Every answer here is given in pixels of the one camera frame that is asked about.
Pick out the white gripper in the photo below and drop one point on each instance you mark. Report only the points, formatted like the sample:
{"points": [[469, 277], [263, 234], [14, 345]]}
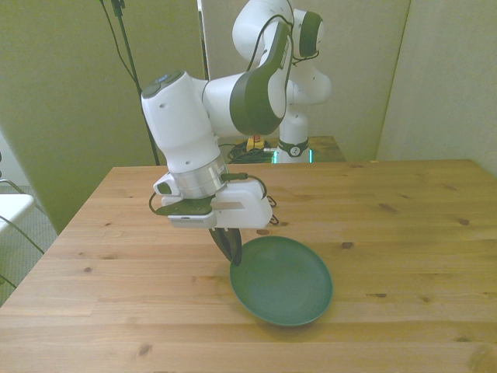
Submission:
{"points": [[248, 206]]}

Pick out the dark green round plate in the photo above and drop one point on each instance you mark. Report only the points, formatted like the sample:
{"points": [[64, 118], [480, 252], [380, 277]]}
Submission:
{"points": [[283, 281]]}

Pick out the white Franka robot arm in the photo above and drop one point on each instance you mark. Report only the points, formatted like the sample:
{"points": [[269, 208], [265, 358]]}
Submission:
{"points": [[182, 128]]}

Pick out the yellow emergency stop box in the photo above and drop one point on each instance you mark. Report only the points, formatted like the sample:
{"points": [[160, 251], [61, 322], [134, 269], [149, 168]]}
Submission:
{"points": [[254, 143]]}

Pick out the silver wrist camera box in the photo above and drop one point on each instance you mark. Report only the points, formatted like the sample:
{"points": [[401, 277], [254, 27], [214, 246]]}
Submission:
{"points": [[192, 220]]}

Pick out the black camera tripod stand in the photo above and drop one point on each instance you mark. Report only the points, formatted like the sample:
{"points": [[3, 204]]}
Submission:
{"points": [[130, 66]]}

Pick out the white metal-frame chair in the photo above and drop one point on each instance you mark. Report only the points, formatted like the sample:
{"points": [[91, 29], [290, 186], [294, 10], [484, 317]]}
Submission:
{"points": [[13, 208]]}

